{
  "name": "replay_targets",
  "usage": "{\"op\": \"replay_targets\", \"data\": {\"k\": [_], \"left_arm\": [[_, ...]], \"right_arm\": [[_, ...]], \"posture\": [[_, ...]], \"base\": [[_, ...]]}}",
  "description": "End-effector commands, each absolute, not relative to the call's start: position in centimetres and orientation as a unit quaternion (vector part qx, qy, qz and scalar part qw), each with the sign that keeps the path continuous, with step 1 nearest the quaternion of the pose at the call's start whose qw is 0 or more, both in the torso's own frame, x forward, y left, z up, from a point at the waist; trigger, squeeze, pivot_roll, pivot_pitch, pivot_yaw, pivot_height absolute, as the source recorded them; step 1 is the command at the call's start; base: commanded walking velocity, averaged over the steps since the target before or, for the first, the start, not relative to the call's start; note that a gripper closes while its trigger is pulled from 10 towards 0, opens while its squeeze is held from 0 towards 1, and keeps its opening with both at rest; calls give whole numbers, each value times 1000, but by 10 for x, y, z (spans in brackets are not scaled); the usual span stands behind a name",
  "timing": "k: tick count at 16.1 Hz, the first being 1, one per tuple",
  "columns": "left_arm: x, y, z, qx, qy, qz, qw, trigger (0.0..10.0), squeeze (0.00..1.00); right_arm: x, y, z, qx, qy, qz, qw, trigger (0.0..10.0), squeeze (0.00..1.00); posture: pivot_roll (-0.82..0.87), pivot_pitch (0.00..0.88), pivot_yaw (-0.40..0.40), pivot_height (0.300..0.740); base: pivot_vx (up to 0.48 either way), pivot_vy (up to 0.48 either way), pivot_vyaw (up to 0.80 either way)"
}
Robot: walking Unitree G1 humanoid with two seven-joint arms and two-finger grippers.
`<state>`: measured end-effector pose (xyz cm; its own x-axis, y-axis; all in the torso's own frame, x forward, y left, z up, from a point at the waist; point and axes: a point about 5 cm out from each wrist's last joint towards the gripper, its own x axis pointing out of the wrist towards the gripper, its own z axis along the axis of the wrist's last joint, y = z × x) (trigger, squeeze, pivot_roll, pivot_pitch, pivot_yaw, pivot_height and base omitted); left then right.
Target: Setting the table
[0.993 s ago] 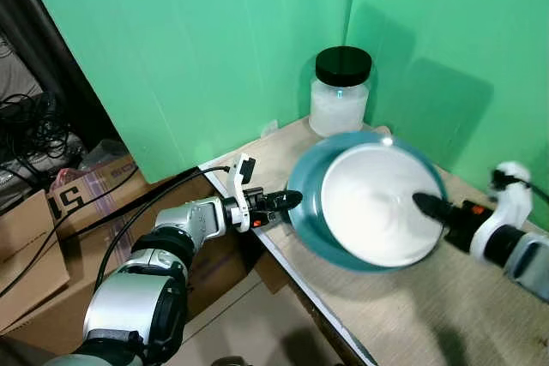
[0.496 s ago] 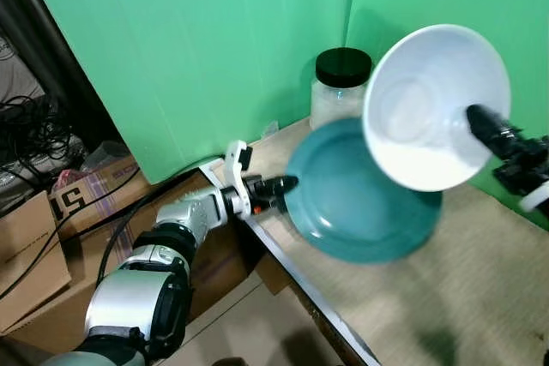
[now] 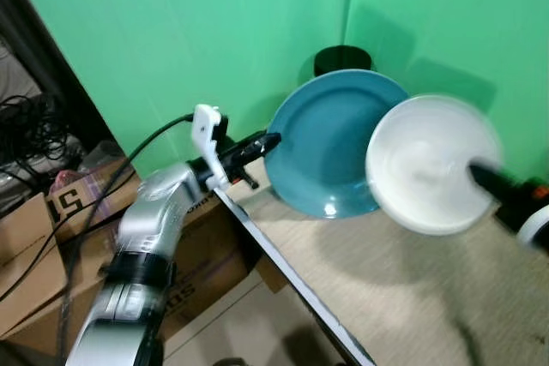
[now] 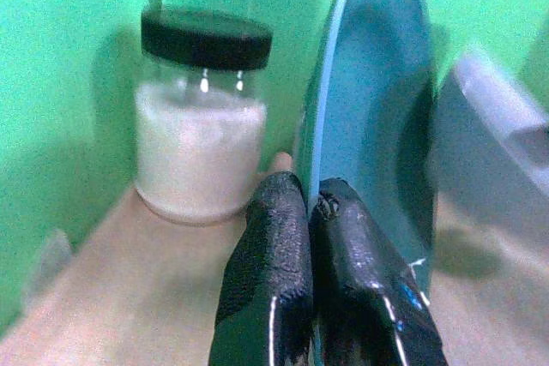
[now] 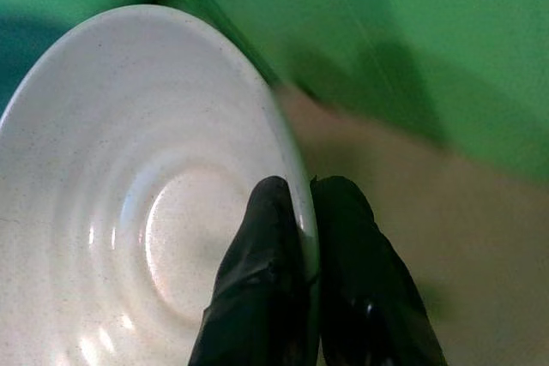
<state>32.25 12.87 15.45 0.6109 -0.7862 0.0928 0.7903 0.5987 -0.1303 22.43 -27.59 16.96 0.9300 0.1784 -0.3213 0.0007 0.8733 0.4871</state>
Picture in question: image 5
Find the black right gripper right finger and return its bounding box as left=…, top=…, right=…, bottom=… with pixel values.
left=309, top=175, right=445, bottom=366

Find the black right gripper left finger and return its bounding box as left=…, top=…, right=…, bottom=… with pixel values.
left=187, top=175, right=311, bottom=366

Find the white speckled ceramic plate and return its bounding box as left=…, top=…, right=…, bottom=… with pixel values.
left=0, top=4, right=322, bottom=366

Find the green plastic bin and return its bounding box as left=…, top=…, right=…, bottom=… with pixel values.
left=0, top=0, right=549, bottom=190

